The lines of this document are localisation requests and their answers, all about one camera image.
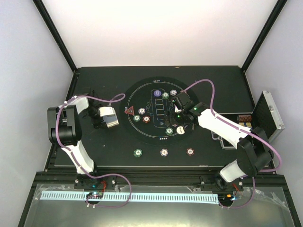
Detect green chips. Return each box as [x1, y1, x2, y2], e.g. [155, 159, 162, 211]
[133, 115, 141, 122]
[162, 92, 169, 100]
[165, 127, 173, 136]

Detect brown chips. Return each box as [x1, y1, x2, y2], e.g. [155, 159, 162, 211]
[143, 116, 151, 123]

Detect purple round button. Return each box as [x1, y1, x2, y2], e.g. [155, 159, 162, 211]
[153, 90, 162, 97]

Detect red triangular button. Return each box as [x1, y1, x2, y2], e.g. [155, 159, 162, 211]
[124, 106, 135, 116]

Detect brown orange chip stack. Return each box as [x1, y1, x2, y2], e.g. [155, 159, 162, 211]
[187, 148, 195, 156]

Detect green chip stack source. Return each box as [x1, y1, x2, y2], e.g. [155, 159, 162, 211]
[133, 149, 143, 157]

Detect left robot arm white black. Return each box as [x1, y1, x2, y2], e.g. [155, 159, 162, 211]
[47, 89, 106, 189]

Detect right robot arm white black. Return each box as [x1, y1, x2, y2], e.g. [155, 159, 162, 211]
[166, 92, 274, 191]

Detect white dealer button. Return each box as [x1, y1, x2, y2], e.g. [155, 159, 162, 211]
[176, 126, 185, 135]

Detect round black poker mat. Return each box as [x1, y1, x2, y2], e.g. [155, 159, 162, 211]
[119, 77, 194, 145]

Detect brown chip row in case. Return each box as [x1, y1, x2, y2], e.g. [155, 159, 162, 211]
[237, 114, 252, 122]

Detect boxed card deck in case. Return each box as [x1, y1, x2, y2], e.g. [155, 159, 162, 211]
[239, 122, 252, 129]

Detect left circuit board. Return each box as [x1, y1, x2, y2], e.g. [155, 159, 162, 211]
[86, 192, 103, 199]

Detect circuit board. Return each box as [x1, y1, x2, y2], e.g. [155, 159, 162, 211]
[86, 192, 103, 199]
[222, 194, 242, 201]

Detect aluminium poker case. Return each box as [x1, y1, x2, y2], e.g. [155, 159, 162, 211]
[222, 90, 285, 143]

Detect light blue slotted strip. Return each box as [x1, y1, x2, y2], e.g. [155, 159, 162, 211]
[40, 191, 219, 204]

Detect right circuit board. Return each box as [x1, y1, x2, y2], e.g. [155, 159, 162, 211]
[222, 194, 242, 201]

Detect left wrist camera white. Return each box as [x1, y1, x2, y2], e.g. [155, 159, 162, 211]
[98, 106, 116, 117]

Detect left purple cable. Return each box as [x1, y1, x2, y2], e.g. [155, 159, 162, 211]
[55, 93, 133, 209]

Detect black aluminium rail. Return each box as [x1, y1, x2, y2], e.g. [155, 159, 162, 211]
[94, 166, 220, 186]

